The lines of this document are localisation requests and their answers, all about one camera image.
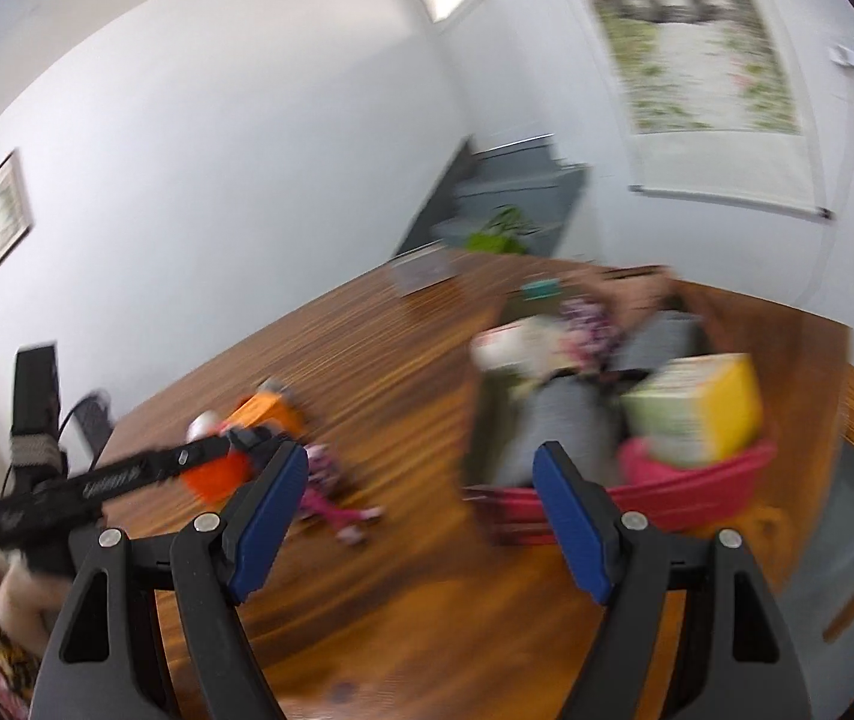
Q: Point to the person's left forearm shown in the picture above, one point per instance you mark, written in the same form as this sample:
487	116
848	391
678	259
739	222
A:
22	604

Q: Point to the bright orange toy cube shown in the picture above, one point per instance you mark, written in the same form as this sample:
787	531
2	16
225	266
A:
217	484

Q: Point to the hanging landscape scroll painting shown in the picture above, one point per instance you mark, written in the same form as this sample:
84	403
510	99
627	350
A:
697	52

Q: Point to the small card stand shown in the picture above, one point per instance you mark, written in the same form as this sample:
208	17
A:
421	270

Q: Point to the green bag with plant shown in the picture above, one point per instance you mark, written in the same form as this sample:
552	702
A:
498	240

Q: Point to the large grey sock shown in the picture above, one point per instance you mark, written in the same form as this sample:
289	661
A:
569	412

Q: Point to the pink leopard sock ball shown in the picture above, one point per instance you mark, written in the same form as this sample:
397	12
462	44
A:
592	334

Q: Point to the dark grey sock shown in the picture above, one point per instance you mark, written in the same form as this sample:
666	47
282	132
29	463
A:
659	341

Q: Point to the green and yellow box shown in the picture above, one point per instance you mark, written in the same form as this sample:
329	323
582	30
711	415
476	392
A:
697	412

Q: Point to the white plastic bag ball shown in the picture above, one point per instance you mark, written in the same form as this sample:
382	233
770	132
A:
202	426

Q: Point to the light orange toy cube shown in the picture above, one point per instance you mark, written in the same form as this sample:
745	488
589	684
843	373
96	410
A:
266	411

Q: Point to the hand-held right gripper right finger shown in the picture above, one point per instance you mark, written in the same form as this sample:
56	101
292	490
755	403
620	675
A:
569	529

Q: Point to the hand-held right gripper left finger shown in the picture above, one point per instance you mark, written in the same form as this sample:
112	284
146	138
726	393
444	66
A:
269	517

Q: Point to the pink leopard sock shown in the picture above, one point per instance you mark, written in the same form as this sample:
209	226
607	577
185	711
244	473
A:
326	499

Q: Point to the black metal chair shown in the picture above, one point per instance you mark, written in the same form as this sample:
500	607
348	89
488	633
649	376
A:
93	416

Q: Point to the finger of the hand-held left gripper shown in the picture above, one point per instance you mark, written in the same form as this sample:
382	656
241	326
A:
202	454

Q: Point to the red cardboard box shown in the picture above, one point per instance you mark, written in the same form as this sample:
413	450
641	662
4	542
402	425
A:
659	510

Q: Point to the wooden desktop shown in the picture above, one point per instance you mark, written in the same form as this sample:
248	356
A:
397	390

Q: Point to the grey stairs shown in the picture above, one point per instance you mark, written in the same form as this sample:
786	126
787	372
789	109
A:
517	180

